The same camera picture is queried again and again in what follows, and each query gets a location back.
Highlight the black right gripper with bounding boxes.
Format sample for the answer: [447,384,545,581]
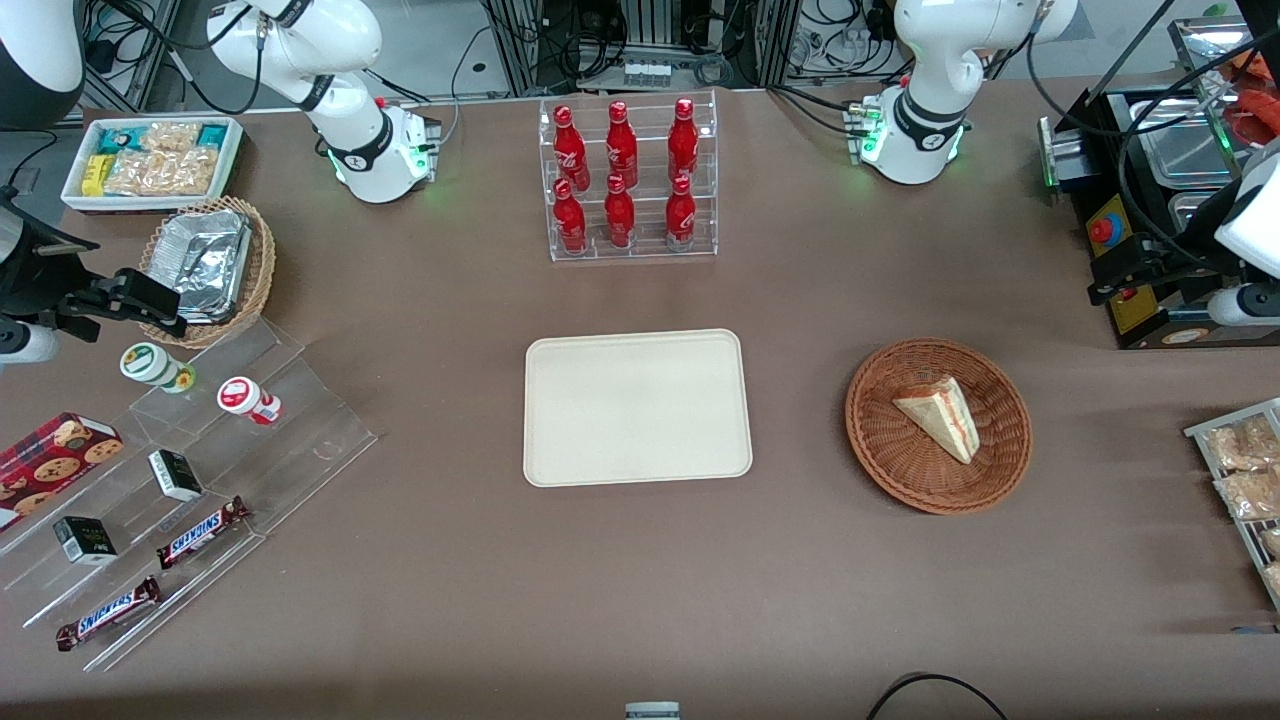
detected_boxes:
[22,262,189,343]

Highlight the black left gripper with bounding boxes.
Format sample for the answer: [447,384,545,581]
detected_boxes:
[1088,232,1216,306]

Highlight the plastic-wrapped triangle sandwich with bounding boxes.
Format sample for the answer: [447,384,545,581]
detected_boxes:
[892,375,981,465]

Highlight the tan wicker basket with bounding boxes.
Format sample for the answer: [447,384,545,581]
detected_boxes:
[138,196,277,350]

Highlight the steel tray with red food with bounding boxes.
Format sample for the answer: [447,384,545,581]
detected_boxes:
[1168,15,1280,149]

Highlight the brown round wicker basket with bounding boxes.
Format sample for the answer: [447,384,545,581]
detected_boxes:
[845,338,1033,516]

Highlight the tray of bagged snacks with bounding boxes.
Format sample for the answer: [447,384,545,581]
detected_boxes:
[1184,398,1280,613]

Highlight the cream rectangular serving tray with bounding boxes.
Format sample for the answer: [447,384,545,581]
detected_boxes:
[523,329,754,489]

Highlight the black food warmer machine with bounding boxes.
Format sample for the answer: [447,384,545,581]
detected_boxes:
[1038,88,1280,351]

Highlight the green-lid yogurt cup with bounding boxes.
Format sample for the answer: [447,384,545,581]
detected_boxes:
[120,342,197,394]

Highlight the stacked aluminium foil trays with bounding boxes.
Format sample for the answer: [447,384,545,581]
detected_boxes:
[170,208,253,326]

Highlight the red-lid yogurt cup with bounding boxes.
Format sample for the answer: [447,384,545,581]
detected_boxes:
[217,376,283,426]

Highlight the large clear cracker packet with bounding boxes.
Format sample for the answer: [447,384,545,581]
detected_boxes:
[105,148,220,198]

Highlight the steel pan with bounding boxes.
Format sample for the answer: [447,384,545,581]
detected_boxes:
[1130,95,1249,187]

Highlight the white snack bin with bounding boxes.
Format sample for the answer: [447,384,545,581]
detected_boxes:
[60,117,245,215]

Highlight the small clear cracker packet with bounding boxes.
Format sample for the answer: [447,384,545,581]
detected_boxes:
[140,122,202,153]

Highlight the small black box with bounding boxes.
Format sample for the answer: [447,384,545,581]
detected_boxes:
[148,449,204,502]
[53,516,118,566]

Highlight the red tartan cookie box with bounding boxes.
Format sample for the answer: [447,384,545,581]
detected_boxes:
[0,412,125,533]

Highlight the clear acrylic step display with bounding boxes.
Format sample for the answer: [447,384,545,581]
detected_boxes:
[0,318,379,673]

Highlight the clear bagged snack packet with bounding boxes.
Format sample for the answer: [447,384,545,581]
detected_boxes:
[1214,468,1280,522]
[1203,415,1280,472]

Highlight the brown Snickers bar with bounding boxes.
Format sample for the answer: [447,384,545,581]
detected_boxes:
[55,575,163,652]
[156,496,251,571]

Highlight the red cola bottle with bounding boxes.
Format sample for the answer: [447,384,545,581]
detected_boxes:
[605,100,639,189]
[552,105,591,191]
[553,178,588,255]
[665,174,697,251]
[604,174,636,249]
[667,97,700,183]

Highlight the clear acrylic bottle rack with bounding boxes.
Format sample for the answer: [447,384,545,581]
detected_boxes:
[538,90,719,263]

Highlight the black looped cable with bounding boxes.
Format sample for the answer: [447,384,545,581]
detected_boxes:
[865,672,1011,720]

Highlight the aluminium frame rack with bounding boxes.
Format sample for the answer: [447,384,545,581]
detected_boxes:
[480,0,803,97]

